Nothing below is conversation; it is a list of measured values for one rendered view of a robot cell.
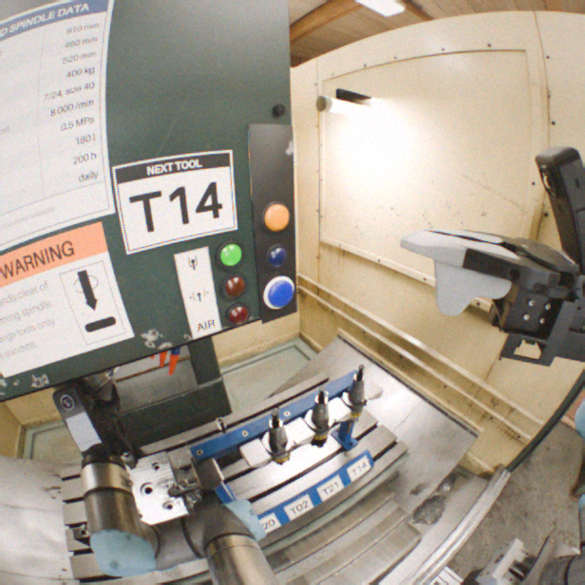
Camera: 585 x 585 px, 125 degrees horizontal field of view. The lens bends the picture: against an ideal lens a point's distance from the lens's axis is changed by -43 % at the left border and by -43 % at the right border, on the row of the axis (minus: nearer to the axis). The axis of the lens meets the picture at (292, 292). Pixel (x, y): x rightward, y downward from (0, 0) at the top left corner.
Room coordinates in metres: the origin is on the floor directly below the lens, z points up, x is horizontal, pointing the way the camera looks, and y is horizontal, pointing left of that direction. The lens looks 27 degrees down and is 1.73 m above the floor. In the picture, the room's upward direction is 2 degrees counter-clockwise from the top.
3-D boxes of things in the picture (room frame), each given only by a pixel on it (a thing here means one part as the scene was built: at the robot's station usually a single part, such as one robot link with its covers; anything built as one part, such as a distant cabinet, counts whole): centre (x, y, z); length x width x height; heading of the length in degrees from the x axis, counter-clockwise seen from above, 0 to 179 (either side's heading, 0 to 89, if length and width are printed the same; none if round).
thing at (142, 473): (0.21, 0.48, 0.97); 0.29 x 0.23 x 0.05; 122
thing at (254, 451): (0.28, 0.09, 1.21); 0.07 x 0.05 x 0.01; 32
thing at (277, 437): (0.31, 0.04, 1.26); 0.04 x 0.04 x 0.07
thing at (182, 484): (0.27, 0.31, 0.97); 0.13 x 0.03 x 0.15; 122
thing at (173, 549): (0.04, 0.21, 1.29); 0.11 x 0.08 x 0.11; 118
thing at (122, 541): (0.03, 0.22, 1.39); 0.11 x 0.08 x 0.09; 32
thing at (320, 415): (0.37, -0.05, 1.26); 0.04 x 0.04 x 0.07
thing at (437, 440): (0.61, -0.18, 0.75); 0.89 x 0.70 x 0.26; 32
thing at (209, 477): (0.22, 0.18, 1.21); 0.07 x 0.05 x 0.01; 32
